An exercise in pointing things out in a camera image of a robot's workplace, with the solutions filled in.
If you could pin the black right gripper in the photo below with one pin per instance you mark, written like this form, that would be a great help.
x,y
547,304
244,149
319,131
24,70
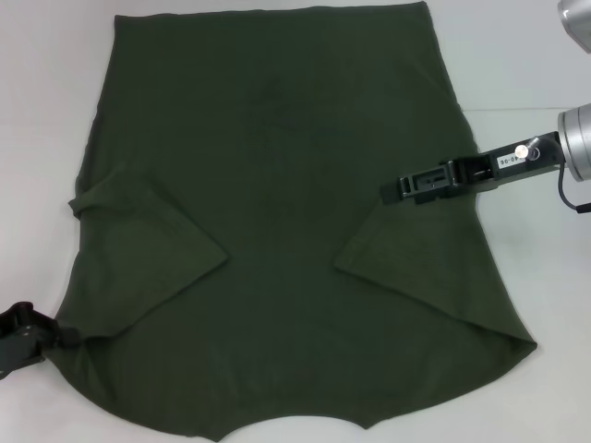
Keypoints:
x,y
512,164

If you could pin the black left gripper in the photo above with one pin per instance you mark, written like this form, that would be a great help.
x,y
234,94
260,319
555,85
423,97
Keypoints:
x,y
18,348

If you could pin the dark green t-shirt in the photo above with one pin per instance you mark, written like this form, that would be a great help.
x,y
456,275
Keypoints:
x,y
286,184

